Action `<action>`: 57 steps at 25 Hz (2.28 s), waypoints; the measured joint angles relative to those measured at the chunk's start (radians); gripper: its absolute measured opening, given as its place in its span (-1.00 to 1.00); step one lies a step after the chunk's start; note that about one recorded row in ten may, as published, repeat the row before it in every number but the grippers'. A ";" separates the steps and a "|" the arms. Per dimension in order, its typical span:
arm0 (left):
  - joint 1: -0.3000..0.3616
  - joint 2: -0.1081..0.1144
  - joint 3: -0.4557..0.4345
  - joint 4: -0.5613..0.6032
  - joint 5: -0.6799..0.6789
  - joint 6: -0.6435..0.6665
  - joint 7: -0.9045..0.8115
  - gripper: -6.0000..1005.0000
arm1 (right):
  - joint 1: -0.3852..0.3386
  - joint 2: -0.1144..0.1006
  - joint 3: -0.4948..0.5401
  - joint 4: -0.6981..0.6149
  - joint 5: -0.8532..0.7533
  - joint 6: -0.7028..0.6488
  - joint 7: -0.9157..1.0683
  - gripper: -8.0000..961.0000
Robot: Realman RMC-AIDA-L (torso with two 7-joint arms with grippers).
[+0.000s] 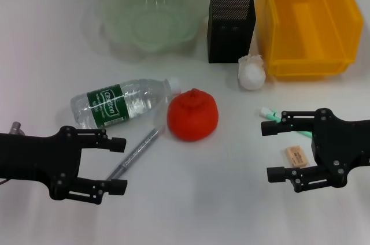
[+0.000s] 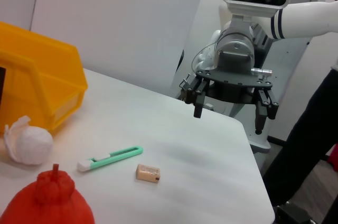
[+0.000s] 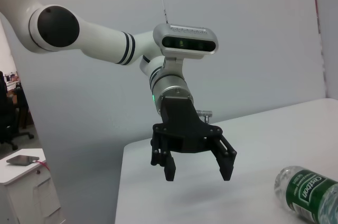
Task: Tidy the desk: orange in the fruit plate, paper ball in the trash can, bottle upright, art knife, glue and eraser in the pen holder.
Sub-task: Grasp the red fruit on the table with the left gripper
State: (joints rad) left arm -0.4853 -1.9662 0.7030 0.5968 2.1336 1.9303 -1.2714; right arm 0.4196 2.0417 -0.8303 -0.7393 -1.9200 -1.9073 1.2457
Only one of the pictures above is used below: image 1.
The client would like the pale green glass fruit bowl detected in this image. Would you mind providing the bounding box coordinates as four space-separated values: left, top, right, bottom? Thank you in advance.
99 0 206 55

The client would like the grey marker pen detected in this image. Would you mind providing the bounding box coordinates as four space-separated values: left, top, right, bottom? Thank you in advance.
105 126 165 181

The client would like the yellow plastic bin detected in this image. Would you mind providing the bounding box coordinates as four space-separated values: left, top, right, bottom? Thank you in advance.
256 0 364 81

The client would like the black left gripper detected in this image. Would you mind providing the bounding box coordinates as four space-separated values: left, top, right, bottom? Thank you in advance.
0 125 128 205

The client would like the black mesh pen holder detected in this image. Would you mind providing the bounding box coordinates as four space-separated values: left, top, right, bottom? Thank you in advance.
206 0 257 64

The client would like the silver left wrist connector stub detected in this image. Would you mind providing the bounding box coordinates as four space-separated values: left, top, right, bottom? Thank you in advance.
9 122 24 135

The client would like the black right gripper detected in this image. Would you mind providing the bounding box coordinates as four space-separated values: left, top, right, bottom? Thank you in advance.
261 108 370 193

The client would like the green label water bottle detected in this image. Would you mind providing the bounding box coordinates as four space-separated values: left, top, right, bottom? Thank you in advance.
70 76 182 129

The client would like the red-orange fruit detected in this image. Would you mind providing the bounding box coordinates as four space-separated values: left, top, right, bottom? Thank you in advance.
166 88 220 142

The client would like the mint green utility knife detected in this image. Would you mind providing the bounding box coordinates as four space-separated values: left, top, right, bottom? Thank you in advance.
259 106 315 139

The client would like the beige eraser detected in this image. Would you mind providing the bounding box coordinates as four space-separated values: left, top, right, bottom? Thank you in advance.
284 146 310 168

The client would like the white paper ball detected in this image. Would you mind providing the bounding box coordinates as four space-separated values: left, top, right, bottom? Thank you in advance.
237 54 267 91

